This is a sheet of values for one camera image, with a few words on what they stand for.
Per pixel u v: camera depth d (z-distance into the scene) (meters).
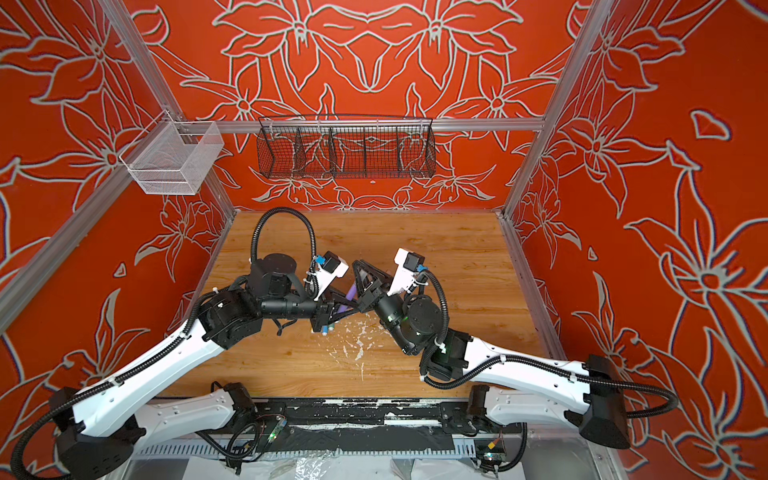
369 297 0.52
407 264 0.53
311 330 0.55
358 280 0.58
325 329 0.87
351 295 0.59
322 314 0.53
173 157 0.92
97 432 0.39
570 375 0.42
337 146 1.00
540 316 0.94
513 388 0.47
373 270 0.58
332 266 0.54
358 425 0.73
